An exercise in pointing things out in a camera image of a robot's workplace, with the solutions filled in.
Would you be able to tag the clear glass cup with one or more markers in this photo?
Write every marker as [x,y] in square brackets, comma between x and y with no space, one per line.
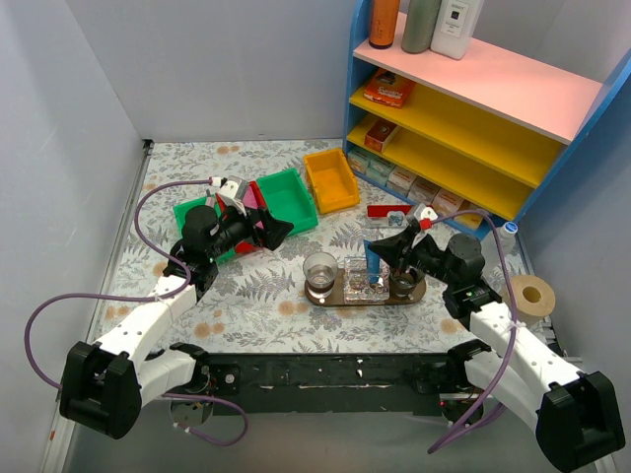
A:
[320,270]

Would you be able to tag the blue toothpaste tube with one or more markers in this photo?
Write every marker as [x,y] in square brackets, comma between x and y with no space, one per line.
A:
[373,266]

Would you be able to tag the red white box middle shelf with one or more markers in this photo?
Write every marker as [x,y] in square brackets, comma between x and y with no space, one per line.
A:
[380,135]

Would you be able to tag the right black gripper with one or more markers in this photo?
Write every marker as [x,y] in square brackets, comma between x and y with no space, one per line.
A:
[407,247]

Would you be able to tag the green bin with cups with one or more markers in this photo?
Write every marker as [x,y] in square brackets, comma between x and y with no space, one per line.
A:
[288,200]

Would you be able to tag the green translucent cup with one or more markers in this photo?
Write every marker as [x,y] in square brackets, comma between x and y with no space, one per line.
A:
[403,283]

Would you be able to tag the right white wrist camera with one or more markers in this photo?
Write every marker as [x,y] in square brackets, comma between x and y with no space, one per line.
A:
[420,219]

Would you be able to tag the yellow plastic bin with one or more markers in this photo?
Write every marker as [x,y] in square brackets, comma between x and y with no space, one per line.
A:
[333,183]

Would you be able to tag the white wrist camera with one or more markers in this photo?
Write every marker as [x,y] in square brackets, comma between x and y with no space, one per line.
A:
[230,191]
[420,219]

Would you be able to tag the yellow sponge pack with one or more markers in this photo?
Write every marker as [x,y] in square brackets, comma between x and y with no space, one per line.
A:
[471,217]

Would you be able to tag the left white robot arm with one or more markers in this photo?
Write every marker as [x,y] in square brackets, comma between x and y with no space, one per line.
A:
[143,325]

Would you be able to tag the orange box upper shelf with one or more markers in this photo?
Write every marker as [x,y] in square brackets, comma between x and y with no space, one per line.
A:
[388,88]

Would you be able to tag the pink toothpaste tube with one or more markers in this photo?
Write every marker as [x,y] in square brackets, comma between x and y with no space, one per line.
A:
[250,200]

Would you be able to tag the brown oval wooden tray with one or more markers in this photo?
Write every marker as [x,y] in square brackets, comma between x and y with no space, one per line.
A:
[336,296]

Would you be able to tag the white bottle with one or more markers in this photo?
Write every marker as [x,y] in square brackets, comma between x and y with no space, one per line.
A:
[455,25]

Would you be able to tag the grey toothbrush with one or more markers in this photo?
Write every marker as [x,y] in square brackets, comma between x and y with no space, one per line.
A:
[210,199]

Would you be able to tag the grey bottle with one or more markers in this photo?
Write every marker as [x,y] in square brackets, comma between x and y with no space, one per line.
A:
[419,26]

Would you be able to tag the red silver toothpaste box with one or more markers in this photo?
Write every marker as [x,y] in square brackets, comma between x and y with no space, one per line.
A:
[387,216]

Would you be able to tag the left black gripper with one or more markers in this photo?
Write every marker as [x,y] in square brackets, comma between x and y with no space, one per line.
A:
[257,225]

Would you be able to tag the red plastic bin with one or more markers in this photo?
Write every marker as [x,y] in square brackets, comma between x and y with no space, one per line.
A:
[244,247]

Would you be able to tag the floral patterned table mat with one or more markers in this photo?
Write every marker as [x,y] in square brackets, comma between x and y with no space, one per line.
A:
[258,303]

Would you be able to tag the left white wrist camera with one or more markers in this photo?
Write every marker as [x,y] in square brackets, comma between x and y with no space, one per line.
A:
[230,191]

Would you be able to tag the clear textured acrylic holder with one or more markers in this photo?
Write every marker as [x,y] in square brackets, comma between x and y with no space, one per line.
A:
[356,289]

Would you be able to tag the orange bottle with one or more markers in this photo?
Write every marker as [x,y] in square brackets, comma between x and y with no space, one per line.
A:
[384,16]

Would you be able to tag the black aluminium base frame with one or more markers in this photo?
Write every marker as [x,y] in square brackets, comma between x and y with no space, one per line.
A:
[314,383]

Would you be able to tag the brown tape roll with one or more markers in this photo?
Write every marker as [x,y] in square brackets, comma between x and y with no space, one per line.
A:
[534,297]

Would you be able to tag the teal sponge pack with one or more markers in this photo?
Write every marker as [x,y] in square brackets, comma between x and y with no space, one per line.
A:
[359,159]
[379,170]

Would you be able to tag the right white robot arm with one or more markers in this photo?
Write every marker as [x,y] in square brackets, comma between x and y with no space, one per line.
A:
[527,355]

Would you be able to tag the pink white sponge pack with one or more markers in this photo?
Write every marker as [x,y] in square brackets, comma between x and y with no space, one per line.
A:
[446,202]

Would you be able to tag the blue yellow pink shelf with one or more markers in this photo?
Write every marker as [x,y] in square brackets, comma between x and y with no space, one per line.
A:
[493,127]

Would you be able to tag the clear plastic water bottle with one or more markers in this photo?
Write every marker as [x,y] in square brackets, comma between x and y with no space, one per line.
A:
[492,271]

